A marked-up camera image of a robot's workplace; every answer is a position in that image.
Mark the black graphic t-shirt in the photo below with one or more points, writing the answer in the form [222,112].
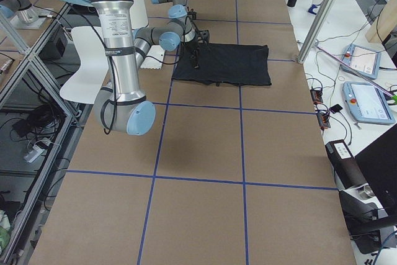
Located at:
[238,65]

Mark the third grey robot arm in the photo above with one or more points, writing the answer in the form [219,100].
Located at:
[22,14]

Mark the blue tape line lengthwise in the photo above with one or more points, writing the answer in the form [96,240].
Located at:
[243,169]

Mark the white plastic chair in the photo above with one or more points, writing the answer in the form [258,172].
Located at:
[86,82]

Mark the blue tape line crosswise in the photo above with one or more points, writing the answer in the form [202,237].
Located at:
[173,178]

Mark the far blue teach pendant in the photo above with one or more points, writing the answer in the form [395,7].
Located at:
[364,60]

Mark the blue teach pendant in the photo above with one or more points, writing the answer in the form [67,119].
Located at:
[364,60]
[367,104]

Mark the near blue teach pendant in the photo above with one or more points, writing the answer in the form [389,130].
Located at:
[367,104]

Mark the black box white label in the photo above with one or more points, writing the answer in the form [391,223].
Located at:
[344,163]

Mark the black computer monitor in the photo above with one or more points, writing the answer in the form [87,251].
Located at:
[377,163]

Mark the aluminium frame post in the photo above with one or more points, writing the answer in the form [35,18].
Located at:
[314,30]

